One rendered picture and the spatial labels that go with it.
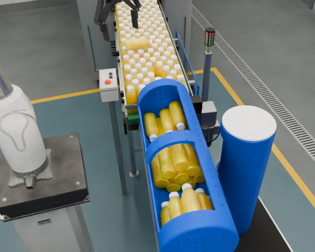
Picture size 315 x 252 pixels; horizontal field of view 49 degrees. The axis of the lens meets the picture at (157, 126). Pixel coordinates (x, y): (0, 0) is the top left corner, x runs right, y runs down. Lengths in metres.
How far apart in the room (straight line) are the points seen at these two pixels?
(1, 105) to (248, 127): 1.16
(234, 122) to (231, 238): 0.74
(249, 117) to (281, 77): 2.34
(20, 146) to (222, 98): 2.64
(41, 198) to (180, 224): 0.60
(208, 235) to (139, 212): 1.52
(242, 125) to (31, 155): 1.03
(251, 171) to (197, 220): 0.80
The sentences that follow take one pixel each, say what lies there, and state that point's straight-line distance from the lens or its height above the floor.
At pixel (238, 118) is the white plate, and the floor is 1.04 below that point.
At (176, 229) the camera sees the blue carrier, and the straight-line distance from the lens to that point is 1.19.
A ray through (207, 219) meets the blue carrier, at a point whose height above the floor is 1.23.
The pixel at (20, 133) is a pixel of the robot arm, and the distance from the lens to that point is 1.41.
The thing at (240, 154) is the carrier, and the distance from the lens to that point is 1.82.
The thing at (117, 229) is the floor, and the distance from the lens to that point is 2.63.
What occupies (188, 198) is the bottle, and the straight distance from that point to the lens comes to 1.31.
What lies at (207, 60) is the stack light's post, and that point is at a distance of 2.28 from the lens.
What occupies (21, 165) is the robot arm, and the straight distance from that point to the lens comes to 1.49.
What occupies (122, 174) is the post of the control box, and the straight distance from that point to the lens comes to 2.60.
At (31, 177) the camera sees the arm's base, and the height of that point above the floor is 1.13.
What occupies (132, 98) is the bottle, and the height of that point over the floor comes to 1.02.
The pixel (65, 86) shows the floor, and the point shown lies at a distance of 4.05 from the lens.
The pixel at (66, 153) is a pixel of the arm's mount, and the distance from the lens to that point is 1.63.
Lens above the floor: 2.22
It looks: 42 degrees down
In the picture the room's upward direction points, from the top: 2 degrees counter-clockwise
